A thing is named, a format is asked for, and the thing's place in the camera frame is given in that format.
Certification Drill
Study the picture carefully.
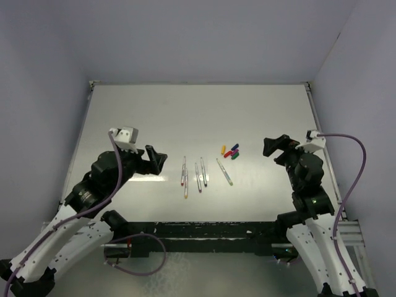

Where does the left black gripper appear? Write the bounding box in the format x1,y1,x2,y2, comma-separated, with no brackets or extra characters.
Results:
108,144,166,194

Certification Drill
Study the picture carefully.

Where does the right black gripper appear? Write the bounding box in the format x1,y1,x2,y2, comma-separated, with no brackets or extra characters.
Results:
263,134,316,189

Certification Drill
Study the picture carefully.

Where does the yellow-end white pen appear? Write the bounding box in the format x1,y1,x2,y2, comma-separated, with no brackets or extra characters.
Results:
184,168,189,199

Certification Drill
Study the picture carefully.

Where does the red-end white pen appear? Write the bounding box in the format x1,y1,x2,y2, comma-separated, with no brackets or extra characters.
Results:
181,156,186,186

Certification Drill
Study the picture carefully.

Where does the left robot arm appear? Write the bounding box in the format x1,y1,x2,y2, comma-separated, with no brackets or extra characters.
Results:
1,145,168,296

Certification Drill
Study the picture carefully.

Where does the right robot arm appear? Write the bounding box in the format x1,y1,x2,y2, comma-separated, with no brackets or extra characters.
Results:
263,130,378,296

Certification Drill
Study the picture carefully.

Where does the magenta pen cap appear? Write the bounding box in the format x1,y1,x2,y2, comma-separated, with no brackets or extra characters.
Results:
231,149,239,157

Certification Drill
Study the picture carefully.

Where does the green pen cap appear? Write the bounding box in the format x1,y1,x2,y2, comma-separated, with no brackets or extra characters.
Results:
231,152,239,160

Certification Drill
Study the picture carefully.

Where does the magenta-end white pen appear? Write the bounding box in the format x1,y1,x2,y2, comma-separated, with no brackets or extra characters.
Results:
195,163,202,193

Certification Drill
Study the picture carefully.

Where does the blue-end white pen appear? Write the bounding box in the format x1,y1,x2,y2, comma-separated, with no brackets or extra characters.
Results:
200,157,208,187

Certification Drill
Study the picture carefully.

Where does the green-end white pen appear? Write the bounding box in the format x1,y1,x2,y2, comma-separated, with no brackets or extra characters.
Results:
216,158,233,186

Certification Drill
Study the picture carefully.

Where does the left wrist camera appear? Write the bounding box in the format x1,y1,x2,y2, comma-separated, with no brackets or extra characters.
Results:
109,126,139,153

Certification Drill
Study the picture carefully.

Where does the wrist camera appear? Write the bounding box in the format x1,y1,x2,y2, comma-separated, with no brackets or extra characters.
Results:
296,130,326,153
109,126,139,153

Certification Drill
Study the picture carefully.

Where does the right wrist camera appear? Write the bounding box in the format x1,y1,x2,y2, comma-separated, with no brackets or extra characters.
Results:
296,130,326,153

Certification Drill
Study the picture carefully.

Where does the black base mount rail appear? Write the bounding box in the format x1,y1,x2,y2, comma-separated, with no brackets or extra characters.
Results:
101,210,301,259

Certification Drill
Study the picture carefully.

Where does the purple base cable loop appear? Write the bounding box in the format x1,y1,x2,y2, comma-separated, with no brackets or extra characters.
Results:
103,233,167,276

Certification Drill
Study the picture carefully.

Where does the aluminium frame rail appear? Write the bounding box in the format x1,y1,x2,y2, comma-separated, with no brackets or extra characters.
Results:
304,82,376,288

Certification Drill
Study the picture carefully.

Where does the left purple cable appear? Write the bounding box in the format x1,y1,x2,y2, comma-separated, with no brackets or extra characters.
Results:
4,129,121,295

